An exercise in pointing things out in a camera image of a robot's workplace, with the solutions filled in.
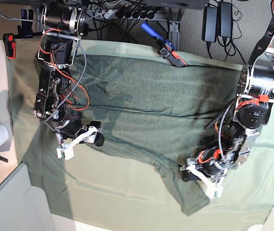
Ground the red and black clamp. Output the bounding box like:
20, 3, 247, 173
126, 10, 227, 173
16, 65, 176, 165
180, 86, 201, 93
2, 33, 16, 59

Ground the blue and orange clamp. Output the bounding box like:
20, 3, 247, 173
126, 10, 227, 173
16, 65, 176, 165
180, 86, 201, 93
140, 22, 188, 68

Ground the grey power strip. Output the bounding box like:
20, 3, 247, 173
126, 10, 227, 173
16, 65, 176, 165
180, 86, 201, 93
87, 9, 167, 21

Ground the left black power adapter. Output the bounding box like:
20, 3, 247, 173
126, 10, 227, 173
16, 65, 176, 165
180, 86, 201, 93
218, 1, 233, 38

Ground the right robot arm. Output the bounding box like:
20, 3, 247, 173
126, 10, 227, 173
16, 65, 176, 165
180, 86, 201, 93
33, 0, 104, 146

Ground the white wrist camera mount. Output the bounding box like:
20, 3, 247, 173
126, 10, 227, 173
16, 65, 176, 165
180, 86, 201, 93
56, 126, 104, 160
180, 164, 225, 199

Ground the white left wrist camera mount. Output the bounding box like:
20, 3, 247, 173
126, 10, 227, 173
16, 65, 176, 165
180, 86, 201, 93
180, 164, 225, 199

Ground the light green box edge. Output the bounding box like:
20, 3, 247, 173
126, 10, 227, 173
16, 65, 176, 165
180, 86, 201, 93
0, 164, 56, 231

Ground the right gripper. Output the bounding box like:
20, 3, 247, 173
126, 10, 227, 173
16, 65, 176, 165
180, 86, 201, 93
62, 120, 105, 146

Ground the white charger plug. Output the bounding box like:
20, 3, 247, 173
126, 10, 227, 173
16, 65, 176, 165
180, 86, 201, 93
103, 9, 116, 20

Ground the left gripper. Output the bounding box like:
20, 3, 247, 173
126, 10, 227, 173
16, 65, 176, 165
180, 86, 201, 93
179, 163, 214, 185

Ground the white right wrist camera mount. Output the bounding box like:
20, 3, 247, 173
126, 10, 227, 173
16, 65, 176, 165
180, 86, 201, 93
56, 126, 104, 160

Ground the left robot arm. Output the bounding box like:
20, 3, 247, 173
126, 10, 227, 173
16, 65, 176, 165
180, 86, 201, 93
180, 13, 274, 183

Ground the dark green T-shirt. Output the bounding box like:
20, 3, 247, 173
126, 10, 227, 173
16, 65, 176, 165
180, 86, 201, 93
33, 54, 245, 217

